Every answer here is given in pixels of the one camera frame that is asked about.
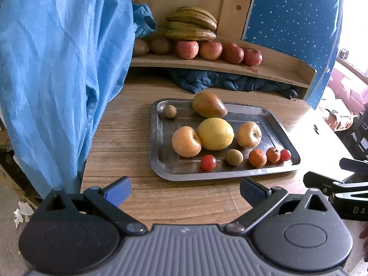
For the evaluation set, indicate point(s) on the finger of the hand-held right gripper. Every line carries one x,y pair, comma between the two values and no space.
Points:
352,165
319,180

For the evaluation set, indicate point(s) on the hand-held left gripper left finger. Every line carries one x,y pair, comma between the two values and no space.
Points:
118,191

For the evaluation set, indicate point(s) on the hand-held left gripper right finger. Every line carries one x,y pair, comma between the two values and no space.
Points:
254,191

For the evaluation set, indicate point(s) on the orange mandarin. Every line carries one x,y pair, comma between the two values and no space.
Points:
257,158

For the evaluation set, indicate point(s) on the tan round fruit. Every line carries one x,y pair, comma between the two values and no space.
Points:
234,157

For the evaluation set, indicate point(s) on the small orange-red fruit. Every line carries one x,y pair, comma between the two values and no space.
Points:
273,154

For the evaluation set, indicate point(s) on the red cherry tomato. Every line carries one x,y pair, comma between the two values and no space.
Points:
285,155
208,162

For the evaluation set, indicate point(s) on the metal tray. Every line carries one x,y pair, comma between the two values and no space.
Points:
166,166

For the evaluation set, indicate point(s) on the pale yellow spotted apple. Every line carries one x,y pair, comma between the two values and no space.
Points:
249,134

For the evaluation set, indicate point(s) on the yellow lemon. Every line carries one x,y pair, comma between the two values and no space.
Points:
215,133

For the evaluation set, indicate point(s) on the pale orange apple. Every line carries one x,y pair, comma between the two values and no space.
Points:
187,141

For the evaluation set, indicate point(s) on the small brown round fruit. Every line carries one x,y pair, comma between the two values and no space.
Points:
170,111

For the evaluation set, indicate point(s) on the person's right hand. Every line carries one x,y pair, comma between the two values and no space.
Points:
364,235

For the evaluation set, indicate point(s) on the black crate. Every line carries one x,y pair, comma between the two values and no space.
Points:
360,138

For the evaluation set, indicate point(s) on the crumpled white paper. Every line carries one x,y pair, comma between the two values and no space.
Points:
21,212

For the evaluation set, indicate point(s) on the dark blue cloth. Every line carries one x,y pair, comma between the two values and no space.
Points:
207,82

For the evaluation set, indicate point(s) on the curved wooden shelf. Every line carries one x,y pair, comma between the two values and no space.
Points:
276,66

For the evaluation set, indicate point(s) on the light blue garment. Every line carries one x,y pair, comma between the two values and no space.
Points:
57,77

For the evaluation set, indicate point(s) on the red apple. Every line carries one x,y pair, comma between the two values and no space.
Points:
187,49
233,53
210,50
253,57

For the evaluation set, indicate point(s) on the brown kiwi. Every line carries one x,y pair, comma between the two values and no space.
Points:
160,45
140,47

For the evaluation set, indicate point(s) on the blue white-dotted board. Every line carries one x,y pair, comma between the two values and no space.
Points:
287,14

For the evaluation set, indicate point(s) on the bunch of brown-spotted bananas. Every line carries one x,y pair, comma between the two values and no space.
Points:
191,24

